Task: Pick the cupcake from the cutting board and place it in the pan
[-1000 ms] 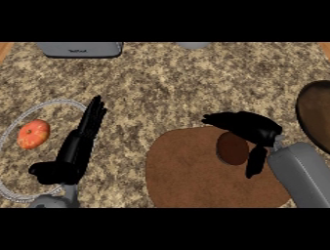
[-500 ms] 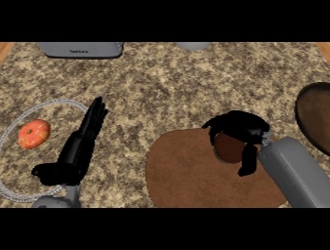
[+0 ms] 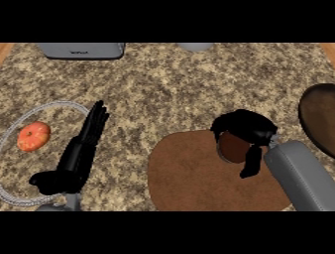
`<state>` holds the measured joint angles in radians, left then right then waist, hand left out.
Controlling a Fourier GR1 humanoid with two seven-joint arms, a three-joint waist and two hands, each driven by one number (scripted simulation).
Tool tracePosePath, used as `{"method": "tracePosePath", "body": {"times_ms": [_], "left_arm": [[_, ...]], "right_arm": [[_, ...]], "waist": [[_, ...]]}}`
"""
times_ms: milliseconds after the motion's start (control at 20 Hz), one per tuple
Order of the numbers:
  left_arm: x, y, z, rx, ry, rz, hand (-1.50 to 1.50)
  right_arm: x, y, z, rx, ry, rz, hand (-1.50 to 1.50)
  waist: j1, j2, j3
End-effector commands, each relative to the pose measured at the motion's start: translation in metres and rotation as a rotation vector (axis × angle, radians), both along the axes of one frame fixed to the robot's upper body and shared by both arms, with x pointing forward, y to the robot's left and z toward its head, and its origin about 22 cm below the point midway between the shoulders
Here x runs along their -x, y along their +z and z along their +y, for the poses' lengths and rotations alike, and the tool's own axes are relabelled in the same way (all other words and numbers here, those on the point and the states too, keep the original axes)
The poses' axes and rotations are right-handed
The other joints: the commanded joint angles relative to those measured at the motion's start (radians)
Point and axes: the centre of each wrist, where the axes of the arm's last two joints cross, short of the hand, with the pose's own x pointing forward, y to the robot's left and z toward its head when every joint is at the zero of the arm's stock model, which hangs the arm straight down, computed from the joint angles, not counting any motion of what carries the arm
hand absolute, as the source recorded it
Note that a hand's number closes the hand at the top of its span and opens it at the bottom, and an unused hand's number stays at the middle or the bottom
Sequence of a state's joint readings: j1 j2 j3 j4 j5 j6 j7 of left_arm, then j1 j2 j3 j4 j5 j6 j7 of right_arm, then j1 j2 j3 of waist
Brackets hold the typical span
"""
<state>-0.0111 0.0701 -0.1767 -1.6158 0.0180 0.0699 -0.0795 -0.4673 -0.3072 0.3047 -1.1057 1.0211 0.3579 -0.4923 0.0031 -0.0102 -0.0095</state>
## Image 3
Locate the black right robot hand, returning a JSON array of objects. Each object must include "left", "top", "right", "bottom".
[{"left": 209, "top": 108, "right": 279, "bottom": 180}]

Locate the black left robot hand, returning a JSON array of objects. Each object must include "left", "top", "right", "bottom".
[{"left": 28, "top": 99, "right": 110, "bottom": 195}]

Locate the brown round cutting board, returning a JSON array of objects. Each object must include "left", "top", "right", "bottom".
[{"left": 146, "top": 129, "right": 292, "bottom": 212}]

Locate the red orange apple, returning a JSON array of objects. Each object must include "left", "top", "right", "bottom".
[{"left": 16, "top": 121, "right": 53, "bottom": 153}]

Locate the clear glass plate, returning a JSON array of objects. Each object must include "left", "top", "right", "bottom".
[{"left": 0, "top": 100, "right": 91, "bottom": 207}]

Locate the pale grey round object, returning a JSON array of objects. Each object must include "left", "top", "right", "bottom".
[{"left": 177, "top": 43, "right": 217, "bottom": 53}]

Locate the grey flat appliance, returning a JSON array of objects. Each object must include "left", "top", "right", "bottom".
[{"left": 37, "top": 43, "right": 127, "bottom": 61}]

